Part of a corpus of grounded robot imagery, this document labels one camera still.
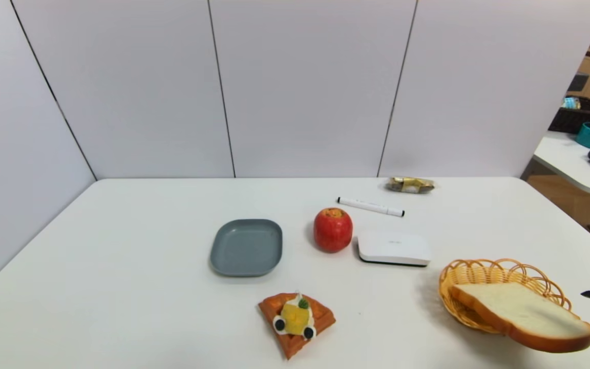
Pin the white bread slice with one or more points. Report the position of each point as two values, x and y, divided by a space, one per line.
520 310

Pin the grey-blue square dish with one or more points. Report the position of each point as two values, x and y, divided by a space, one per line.
246 248

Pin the yellow wicker basket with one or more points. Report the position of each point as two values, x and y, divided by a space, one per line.
500 274

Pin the white side table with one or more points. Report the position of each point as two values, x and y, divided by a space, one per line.
561 154

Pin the black woven storage basket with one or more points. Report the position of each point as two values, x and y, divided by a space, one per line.
566 120

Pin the blue packet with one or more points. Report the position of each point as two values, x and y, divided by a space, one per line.
571 102

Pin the flat white plastic box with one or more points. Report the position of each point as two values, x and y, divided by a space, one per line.
395 248

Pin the gold foil snack packet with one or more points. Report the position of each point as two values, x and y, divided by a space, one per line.
410 185

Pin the white marker with black cap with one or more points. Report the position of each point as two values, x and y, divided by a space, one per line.
372 207

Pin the red apple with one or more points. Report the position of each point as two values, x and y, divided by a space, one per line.
333 233

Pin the waffle slice with fruit topping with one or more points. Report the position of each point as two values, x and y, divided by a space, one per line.
320 315

